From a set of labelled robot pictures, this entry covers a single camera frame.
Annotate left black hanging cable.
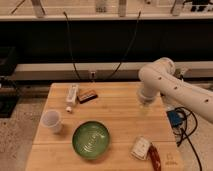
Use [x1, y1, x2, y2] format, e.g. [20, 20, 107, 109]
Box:
[62, 11, 82, 81]

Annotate right black hanging cable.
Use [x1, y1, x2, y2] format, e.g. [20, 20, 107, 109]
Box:
[107, 10, 142, 81]

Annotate white square packet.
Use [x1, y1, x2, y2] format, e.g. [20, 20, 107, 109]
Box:
[131, 136, 151, 160]

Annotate blue device on floor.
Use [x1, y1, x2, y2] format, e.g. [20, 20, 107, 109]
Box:
[167, 110, 184, 127]

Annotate small white cube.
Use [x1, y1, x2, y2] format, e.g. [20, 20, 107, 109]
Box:
[66, 106, 72, 113]

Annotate brown black eraser block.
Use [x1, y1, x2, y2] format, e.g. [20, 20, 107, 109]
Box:
[77, 90, 98, 104]

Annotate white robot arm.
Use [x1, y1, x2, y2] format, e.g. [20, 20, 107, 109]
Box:
[138, 57, 213, 124]

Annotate black floor cable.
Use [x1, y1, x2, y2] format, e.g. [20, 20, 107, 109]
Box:
[172, 106, 203, 171]

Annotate green ceramic bowl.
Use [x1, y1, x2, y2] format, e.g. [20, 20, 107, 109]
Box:
[72, 121, 110, 160]

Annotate black hanging cable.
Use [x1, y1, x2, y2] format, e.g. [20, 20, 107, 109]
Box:
[107, 10, 142, 81]
[62, 11, 82, 81]

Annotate translucent plastic cup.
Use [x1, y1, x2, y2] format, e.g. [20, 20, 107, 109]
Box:
[41, 110, 62, 134]

